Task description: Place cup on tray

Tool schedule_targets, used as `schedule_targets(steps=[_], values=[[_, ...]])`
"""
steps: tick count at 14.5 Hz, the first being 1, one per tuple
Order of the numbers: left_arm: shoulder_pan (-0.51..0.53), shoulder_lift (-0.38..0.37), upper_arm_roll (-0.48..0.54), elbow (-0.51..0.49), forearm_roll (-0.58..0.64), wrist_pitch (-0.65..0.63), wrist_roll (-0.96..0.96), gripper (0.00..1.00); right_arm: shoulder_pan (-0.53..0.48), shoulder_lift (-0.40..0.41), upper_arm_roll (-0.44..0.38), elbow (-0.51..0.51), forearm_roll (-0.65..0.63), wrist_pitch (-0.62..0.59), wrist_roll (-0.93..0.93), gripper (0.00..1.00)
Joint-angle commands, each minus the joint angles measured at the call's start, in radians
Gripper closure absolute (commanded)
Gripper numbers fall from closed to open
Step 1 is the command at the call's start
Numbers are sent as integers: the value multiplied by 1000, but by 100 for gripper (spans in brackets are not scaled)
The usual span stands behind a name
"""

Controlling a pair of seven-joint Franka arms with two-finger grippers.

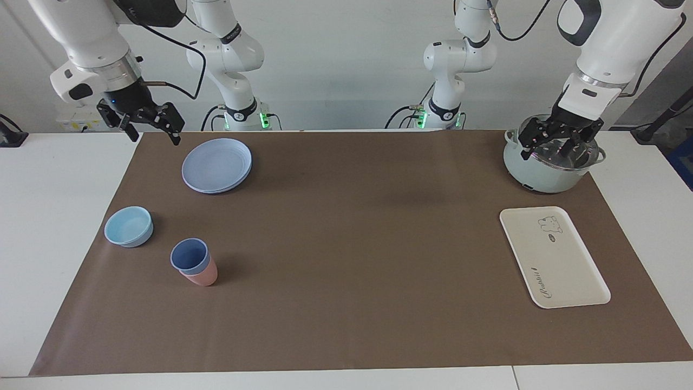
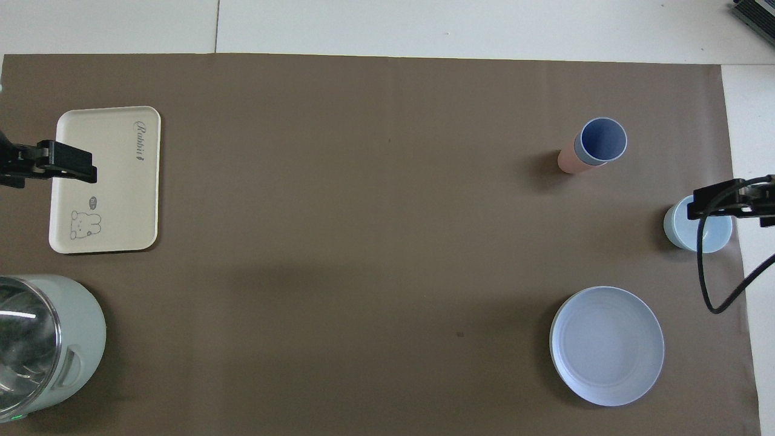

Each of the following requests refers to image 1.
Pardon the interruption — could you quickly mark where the blue ribbed plastic cup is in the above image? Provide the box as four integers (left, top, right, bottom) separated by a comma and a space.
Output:
170, 238, 211, 275

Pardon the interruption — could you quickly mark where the pink plastic cup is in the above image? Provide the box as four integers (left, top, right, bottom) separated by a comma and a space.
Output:
179, 257, 218, 287

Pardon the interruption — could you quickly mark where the cream rabbit print tray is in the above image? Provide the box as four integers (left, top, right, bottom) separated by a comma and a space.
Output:
499, 206, 611, 309

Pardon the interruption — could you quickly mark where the mint green cooking pot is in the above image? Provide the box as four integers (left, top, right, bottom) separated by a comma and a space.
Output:
503, 114, 607, 194

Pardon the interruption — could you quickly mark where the blue round plate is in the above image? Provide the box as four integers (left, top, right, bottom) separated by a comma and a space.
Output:
181, 138, 253, 194

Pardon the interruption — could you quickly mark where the white yellow power strip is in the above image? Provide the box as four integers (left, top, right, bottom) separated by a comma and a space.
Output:
56, 106, 104, 133

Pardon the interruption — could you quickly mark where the light blue bowl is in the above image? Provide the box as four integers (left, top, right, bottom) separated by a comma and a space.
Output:
104, 206, 154, 248

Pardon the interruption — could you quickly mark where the black tripod stand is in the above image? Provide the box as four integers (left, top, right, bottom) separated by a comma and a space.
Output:
631, 87, 693, 144

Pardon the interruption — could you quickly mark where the blue box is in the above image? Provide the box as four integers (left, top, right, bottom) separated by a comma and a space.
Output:
667, 135, 693, 190

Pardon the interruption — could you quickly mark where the brown table mat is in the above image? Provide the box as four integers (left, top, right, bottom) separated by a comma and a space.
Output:
30, 130, 693, 376

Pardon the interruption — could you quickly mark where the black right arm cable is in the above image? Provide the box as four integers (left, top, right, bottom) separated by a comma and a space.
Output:
116, 5, 207, 101

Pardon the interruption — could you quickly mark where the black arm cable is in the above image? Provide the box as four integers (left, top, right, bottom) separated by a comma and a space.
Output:
620, 14, 687, 98
116, 5, 207, 101

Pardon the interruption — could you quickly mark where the black cable with plug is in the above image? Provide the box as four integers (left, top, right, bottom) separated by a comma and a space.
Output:
486, 0, 553, 42

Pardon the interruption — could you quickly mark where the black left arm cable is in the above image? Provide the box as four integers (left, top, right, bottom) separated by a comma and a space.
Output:
620, 14, 687, 98

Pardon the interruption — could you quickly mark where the black clamp mount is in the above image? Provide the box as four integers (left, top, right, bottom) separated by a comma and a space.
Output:
0, 114, 29, 148

